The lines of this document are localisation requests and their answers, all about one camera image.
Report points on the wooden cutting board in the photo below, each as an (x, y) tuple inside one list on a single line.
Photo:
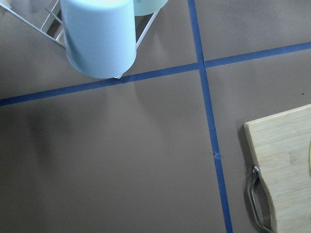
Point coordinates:
[(279, 146)]

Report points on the green cup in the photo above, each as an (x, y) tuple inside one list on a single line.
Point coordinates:
[(147, 7)]

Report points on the light blue cup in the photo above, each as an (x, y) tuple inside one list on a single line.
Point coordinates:
[(100, 36)]

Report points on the white cup rack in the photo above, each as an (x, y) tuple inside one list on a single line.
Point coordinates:
[(23, 8)]

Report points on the metal board handle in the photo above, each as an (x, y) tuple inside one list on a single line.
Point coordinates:
[(254, 179)]

